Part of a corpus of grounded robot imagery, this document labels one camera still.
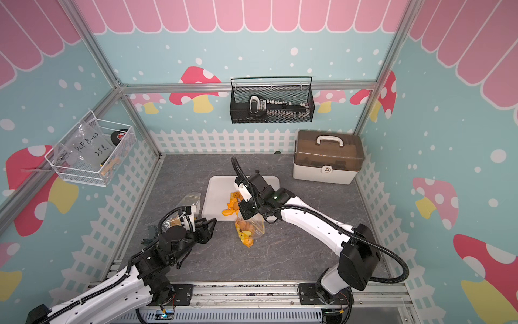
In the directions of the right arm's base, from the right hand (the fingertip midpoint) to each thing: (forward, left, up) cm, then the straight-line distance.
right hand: (241, 207), depth 78 cm
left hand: (-4, +11, -5) cm, 13 cm away
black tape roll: (+24, +50, +16) cm, 58 cm away
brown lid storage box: (+24, -38, +2) cm, 45 cm away
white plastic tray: (+19, +16, -17) cm, 30 cm away
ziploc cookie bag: (-2, -2, -16) cm, 16 cm away
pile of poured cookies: (+10, +6, -16) cm, 20 cm away
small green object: (+50, -17, -20) cm, 57 cm away
